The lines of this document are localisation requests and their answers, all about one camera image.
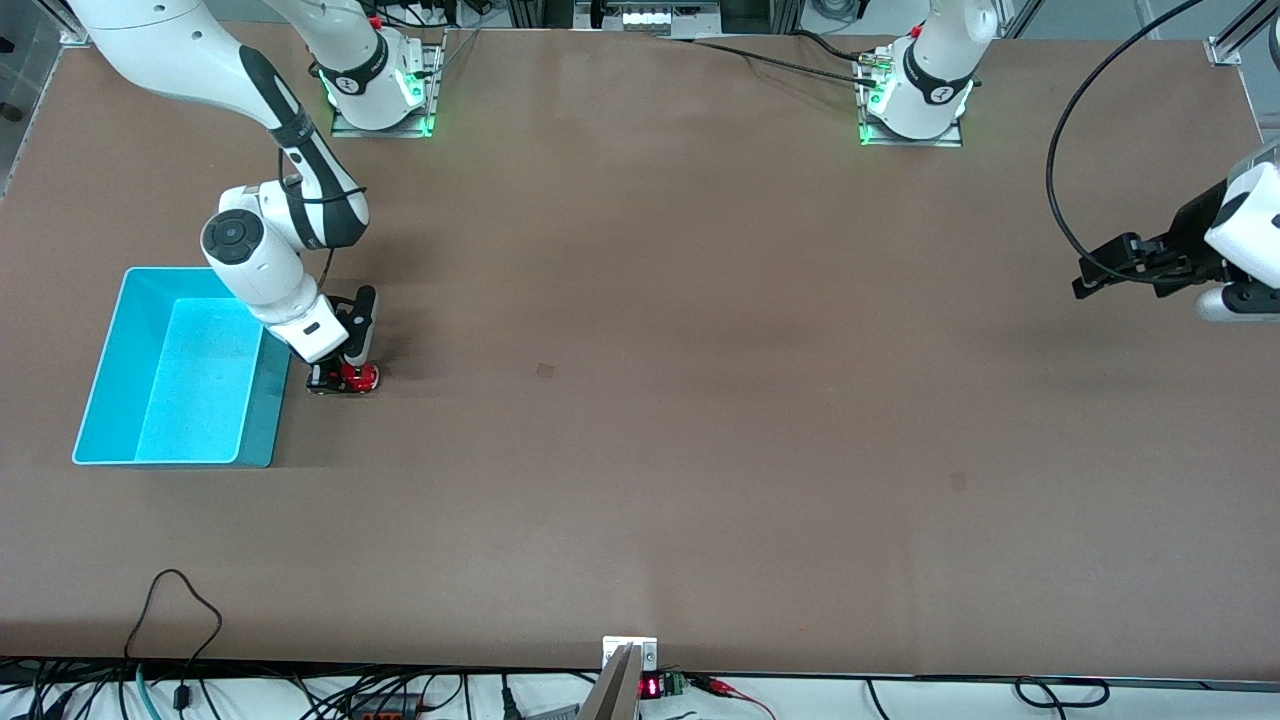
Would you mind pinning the red beetle toy car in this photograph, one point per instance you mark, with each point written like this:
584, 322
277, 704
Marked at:
357, 378

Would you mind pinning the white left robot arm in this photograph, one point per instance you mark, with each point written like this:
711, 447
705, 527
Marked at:
935, 60

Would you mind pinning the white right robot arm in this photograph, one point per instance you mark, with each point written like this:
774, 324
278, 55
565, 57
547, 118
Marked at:
180, 50

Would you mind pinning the blue plastic box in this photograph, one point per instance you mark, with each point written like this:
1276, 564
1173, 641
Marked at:
180, 380

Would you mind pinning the red digit display module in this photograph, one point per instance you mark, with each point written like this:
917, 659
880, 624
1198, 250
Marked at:
651, 687

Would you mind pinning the grey device with white lights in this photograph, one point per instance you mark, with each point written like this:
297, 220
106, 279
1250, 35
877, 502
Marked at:
650, 16

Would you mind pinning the aluminium frame profile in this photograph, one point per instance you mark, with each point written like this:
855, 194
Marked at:
1240, 30

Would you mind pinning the white camera bracket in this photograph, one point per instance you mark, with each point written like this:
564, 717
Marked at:
612, 648

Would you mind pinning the grey aluminium camera pole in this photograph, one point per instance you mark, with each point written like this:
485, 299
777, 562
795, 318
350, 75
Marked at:
615, 695

